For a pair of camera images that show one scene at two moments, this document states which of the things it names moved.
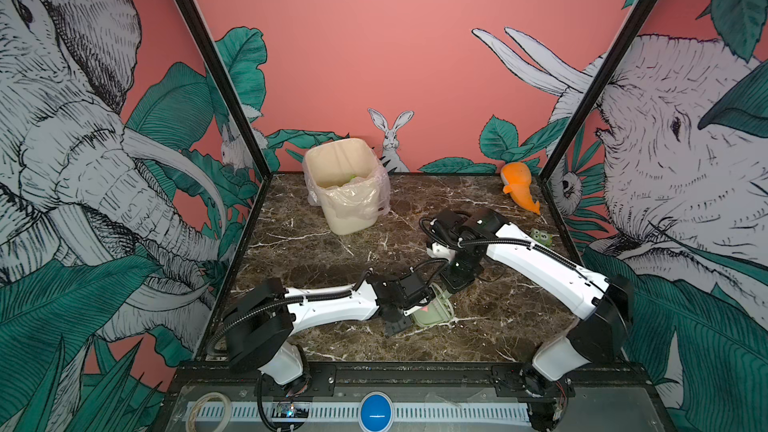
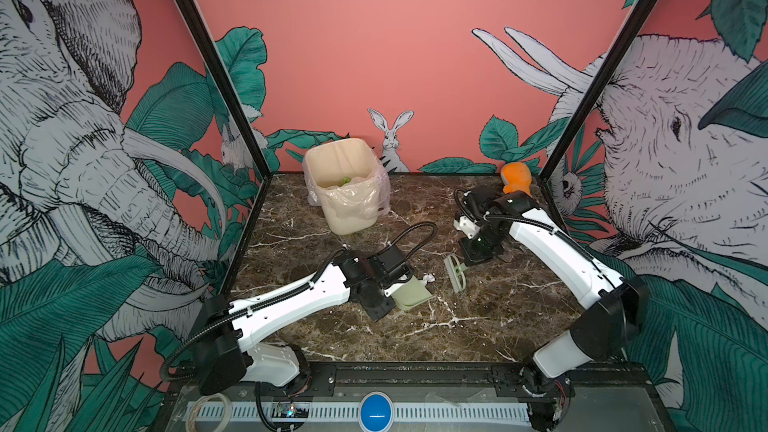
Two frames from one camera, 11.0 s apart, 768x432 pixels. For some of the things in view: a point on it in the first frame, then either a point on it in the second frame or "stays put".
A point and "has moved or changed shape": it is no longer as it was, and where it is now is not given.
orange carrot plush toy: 516,178 stays put
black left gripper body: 400,324 → 382,305
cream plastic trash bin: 347,179 stays put
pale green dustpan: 439,310 has moved or changed shape
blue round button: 376,411 stays put
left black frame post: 222,65 stays put
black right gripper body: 460,272 → 480,248
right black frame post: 631,32 stays put
